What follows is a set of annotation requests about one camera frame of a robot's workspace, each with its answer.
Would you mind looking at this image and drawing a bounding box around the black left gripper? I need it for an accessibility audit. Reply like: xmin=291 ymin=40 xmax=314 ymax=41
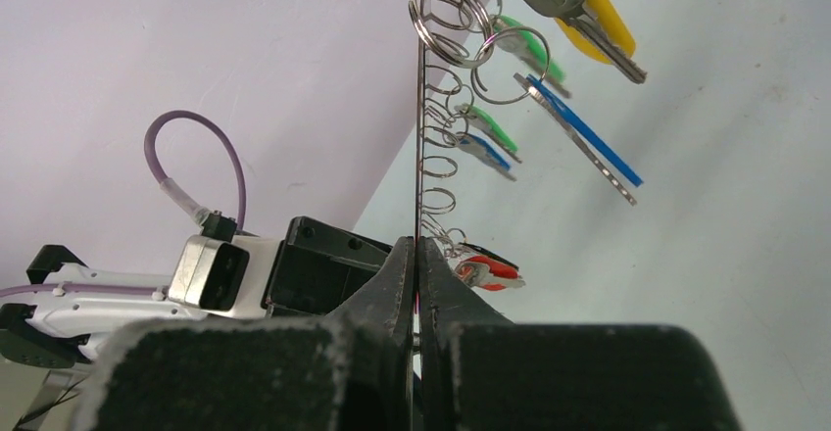
xmin=263 ymin=216 xmax=392 ymax=316

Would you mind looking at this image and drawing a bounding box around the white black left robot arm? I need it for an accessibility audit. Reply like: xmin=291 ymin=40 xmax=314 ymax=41
xmin=1 ymin=212 xmax=391 ymax=430

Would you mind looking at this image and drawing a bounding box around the blue tagged key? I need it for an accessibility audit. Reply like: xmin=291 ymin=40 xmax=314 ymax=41
xmin=455 ymin=132 xmax=516 ymax=181
xmin=513 ymin=73 xmax=643 ymax=207

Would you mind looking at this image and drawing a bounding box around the yellow tagged key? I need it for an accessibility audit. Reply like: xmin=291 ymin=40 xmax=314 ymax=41
xmin=523 ymin=0 xmax=647 ymax=84

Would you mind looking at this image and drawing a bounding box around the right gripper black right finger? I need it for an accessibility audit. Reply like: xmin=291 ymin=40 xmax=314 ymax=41
xmin=416 ymin=238 xmax=741 ymax=430

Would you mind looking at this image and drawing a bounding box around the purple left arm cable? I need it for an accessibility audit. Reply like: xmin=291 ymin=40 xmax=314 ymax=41
xmin=0 ymin=110 xmax=249 ymax=301

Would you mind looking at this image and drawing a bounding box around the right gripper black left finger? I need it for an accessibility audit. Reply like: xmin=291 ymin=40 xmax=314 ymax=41
xmin=73 ymin=237 xmax=416 ymax=430

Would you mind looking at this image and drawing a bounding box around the red tagged key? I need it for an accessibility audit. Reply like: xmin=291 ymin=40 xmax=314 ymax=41
xmin=454 ymin=243 xmax=526 ymax=292

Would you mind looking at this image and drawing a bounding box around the green tagged key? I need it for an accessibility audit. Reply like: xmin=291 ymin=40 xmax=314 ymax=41
xmin=495 ymin=29 xmax=571 ymax=98
xmin=454 ymin=104 xmax=522 ymax=164

